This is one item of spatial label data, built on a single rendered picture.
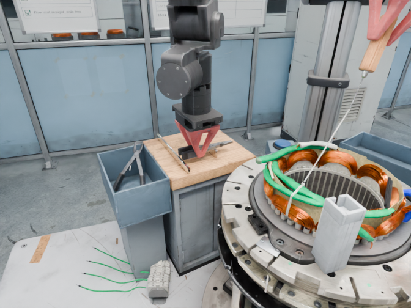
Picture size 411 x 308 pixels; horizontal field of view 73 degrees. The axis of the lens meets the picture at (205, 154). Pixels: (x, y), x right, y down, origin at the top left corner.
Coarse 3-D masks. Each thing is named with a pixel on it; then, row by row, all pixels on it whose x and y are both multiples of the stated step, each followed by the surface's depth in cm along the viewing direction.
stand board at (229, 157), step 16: (144, 144) 66; (160, 144) 66; (176, 144) 66; (160, 160) 60; (192, 160) 60; (208, 160) 60; (224, 160) 60; (240, 160) 60; (176, 176) 54; (192, 176) 55; (208, 176) 57
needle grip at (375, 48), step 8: (392, 24) 30; (384, 32) 30; (376, 40) 31; (384, 40) 30; (368, 48) 31; (376, 48) 31; (384, 48) 31; (368, 56) 31; (376, 56) 31; (360, 64) 32; (368, 64) 31; (376, 64) 31
